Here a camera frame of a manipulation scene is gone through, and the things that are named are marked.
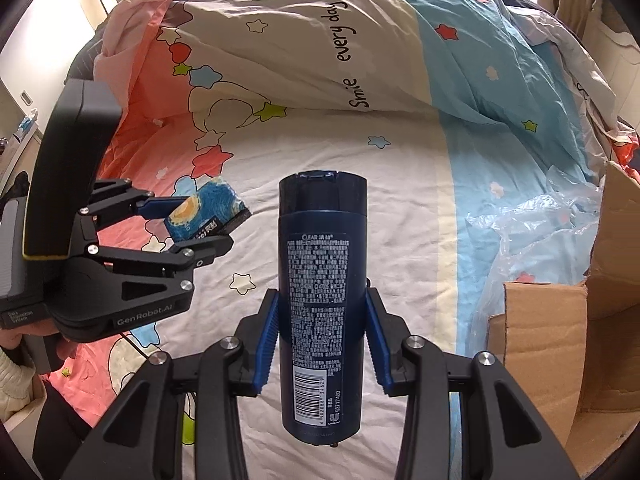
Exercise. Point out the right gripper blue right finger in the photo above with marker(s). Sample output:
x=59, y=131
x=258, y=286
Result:
x=386, y=333

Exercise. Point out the blue tissue pack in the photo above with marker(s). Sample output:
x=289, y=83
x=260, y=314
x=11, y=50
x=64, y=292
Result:
x=214, y=208

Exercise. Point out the clear plastic bag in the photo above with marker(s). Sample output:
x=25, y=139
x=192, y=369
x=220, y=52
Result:
x=547, y=239

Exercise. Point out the brown cardboard box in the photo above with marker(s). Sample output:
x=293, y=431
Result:
x=574, y=349

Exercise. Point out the person's left hand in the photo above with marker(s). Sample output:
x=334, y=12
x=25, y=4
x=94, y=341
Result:
x=11, y=339

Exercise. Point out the dark blue shampoo bottle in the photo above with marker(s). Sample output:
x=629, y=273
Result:
x=322, y=242

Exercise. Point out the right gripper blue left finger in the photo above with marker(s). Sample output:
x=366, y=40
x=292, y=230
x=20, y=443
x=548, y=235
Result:
x=258, y=334

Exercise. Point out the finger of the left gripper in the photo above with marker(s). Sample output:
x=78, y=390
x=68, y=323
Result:
x=159, y=207
x=197, y=252

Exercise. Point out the colourful star duvet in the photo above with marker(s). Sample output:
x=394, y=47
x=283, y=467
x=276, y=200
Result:
x=444, y=106

